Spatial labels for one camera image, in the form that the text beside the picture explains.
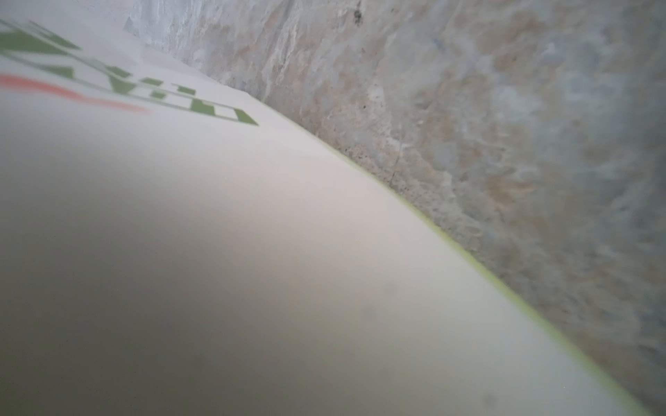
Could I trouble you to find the white paper bag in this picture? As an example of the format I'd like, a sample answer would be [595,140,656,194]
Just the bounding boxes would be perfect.
[1,1,645,415]

